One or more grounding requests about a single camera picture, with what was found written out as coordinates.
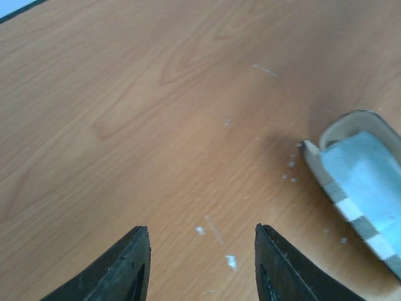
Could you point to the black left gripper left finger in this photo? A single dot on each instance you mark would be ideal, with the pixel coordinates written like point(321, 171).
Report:
point(120, 273)

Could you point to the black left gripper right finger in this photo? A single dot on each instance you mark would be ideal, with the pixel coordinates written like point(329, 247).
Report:
point(284, 273)

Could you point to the light blue cleaning cloth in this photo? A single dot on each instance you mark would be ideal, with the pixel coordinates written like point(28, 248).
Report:
point(370, 175)

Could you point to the plaid glasses case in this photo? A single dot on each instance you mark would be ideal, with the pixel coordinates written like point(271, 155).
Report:
point(344, 127)

